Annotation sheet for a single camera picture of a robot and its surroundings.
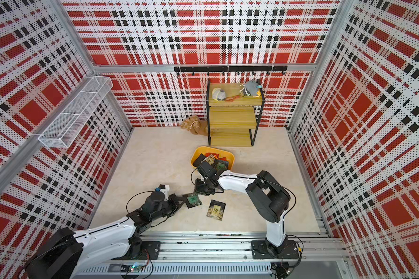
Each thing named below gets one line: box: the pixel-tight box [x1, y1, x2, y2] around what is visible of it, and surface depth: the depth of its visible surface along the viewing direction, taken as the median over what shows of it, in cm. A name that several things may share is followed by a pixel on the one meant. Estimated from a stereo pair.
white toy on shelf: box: [211, 87, 227, 102], surface depth 86 cm
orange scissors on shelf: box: [225, 93, 245, 103], surface depth 90 cm
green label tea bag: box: [185, 195, 203, 209], surface depth 87 cm
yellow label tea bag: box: [206, 199, 227, 222], surface depth 86 cm
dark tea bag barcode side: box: [192, 153, 207, 167], surface depth 102 cm
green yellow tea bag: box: [214, 159, 229, 174], surface depth 98 cm
